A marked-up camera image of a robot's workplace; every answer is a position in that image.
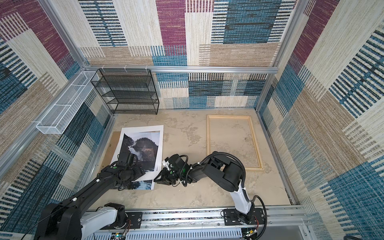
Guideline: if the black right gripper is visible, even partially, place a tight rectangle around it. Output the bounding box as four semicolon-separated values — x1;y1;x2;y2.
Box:
153;167;183;186

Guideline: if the light wooden picture frame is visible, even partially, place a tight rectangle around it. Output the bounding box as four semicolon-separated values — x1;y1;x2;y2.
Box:
207;115;264;171

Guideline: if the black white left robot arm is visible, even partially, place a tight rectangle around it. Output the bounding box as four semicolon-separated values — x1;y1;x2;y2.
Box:
34;152;145;240

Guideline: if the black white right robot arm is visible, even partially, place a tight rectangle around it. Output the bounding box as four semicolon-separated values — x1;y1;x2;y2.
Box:
154;151;267;225

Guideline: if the colour landscape photo underneath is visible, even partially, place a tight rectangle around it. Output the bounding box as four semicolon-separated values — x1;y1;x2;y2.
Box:
127;180;154;190

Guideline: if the black white landscape photo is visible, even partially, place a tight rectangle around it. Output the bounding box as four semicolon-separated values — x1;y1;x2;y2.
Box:
112;125;164;190

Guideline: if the brown hardboard backing panel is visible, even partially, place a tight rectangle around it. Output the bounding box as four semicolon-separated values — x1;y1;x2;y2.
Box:
99;132;121;170

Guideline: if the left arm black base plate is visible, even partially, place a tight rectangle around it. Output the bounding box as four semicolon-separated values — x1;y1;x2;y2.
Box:
102;212;143;230

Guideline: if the aluminium front rail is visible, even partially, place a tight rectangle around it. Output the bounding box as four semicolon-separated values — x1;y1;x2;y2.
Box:
85;206;316;240

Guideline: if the black wire mesh shelf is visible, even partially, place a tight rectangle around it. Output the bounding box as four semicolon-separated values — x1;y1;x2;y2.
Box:
91;69;160;115

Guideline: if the white wire mesh basket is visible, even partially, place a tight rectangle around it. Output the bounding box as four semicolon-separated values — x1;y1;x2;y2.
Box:
36;71;96;135

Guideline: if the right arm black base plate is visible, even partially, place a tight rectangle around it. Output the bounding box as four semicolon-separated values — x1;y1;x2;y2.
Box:
221;208;266;226

